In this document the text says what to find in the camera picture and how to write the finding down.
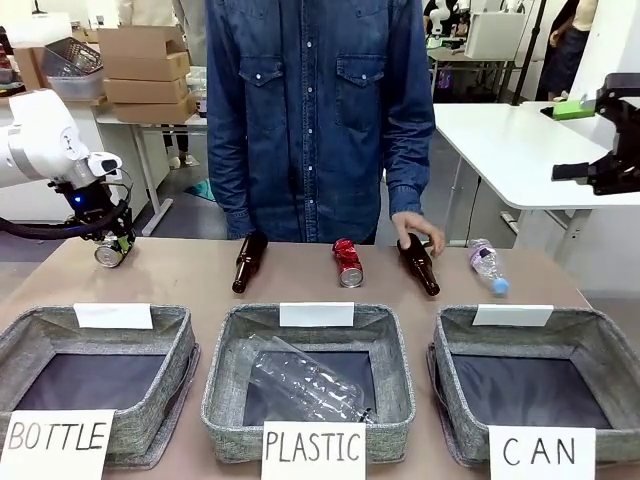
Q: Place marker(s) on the person's left hand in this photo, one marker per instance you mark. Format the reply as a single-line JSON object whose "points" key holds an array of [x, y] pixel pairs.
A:
{"points": [[417, 227]]}

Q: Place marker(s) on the white side table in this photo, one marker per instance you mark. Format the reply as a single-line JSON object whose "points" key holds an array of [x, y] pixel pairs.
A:
{"points": [[500, 145]]}

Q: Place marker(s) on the black tripod pole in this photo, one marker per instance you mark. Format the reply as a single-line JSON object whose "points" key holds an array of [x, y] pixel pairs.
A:
{"points": [[530, 50]]}

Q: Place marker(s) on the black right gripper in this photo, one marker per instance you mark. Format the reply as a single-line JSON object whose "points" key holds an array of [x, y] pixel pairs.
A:
{"points": [[627, 135]]}

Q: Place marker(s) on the large clear plastic bottle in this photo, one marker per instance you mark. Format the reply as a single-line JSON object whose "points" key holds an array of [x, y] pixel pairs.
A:
{"points": [[305, 382]]}

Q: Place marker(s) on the closed cardboard box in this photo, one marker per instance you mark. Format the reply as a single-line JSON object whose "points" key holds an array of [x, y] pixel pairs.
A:
{"points": [[145, 91], [145, 67], [155, 111]]}

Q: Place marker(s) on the grey basket with PLASTIC sign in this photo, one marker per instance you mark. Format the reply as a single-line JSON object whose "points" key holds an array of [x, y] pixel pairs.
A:
{"points": [[225, 380]]}

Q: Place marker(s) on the dark crushed drink can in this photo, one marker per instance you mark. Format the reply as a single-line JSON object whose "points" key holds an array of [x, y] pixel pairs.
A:
{"points": [[110, 256]]}

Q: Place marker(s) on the white CAN paper sign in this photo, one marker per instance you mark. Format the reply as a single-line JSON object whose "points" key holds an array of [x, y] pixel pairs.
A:
{"points": [[542, 452]]}

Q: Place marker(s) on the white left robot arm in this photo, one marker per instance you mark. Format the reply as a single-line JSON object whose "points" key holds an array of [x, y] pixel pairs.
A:
{"points": [[35, 145]]}

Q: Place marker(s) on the clear plastic bin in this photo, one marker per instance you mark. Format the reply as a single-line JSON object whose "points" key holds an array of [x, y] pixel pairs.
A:
{"points": [[77, 85]]}

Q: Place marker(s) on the white cabinet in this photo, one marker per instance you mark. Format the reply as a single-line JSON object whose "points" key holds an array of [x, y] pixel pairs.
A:
{"points": [[115, 165]]}

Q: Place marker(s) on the red crushed drink can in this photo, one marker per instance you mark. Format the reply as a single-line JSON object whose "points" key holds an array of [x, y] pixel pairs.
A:
{"points": [[348, 260]]}

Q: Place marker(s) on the metal mesh basket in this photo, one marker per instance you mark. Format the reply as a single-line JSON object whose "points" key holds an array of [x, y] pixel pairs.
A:
{"points": [[72, 57]]}

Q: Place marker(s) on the white background box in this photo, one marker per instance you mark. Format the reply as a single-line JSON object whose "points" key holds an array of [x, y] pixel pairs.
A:
{"points": [[495, 35]]}

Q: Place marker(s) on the small blue-capped plastic bottle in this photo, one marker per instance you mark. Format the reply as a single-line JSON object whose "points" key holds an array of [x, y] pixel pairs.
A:
{"points": [[486, 262]]}

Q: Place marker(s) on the brown glass bottle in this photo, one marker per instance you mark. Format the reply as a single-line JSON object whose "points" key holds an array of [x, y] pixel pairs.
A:
{"points": [[247, 265], [420, 262]]}

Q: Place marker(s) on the white desk with legs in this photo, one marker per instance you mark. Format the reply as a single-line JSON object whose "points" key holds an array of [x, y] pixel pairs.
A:
{"points": [[150, 150]]}

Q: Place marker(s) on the grey basket with BOTTLE sign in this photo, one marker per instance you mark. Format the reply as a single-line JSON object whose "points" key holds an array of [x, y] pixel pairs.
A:
{"points": [[30, 340]]}

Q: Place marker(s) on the white PLASTIC paper sign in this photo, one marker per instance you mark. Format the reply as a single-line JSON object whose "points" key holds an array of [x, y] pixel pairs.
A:
{"points": [[312, 450]]}

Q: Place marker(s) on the small cardboard box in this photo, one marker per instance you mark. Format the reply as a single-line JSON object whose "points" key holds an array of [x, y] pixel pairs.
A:
{"points": [[30, 67]]}

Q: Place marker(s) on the blank white card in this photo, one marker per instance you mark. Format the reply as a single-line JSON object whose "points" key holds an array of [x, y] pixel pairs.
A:
{"points": [[114, 316], [317, 314], [512, 315]]}

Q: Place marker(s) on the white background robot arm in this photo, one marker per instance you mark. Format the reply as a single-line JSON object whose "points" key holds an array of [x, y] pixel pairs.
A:
{"points": [[440, 15]]}

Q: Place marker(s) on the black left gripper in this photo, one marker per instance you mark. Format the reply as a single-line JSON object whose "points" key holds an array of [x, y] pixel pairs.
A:
{"points": [[92, 205]]}

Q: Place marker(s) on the grey background table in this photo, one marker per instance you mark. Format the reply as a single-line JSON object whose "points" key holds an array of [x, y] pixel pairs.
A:
{"points": [[470, 62]]}

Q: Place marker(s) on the white BOTTLE paper sign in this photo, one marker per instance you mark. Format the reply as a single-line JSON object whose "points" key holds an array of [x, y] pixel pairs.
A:
{"points": [[57, 442]]}

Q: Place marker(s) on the person's right forearm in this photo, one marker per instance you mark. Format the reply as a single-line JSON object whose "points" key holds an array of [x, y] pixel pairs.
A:
{"points": [[227, 190]]}

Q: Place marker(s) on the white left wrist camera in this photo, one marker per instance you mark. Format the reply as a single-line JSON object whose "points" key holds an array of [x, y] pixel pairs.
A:
{"points": [[105, 164]]}

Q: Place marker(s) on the open cardboard box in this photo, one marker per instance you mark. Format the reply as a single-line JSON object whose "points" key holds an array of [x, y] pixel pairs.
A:
{"points": [[140, 42]]}

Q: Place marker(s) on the person's denim shirt torso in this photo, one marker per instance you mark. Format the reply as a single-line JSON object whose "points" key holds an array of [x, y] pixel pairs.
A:
{"points": [[310, 125]]}

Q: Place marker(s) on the person's left forearm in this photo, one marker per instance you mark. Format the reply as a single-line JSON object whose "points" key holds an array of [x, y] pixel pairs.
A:
{"points": [[410, 180]]}

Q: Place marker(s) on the white foam box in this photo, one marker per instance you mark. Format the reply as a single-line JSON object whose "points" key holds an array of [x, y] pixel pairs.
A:
{"points": [[35, 27]]}

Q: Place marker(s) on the grey basket with CAN sign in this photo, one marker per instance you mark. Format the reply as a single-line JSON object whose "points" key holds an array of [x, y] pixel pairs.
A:
{"points": [[445, 380]]}

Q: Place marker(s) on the background person in dark skirt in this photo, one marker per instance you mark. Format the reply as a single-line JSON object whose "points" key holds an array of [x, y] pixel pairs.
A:
{"points": [[565, 55]]}

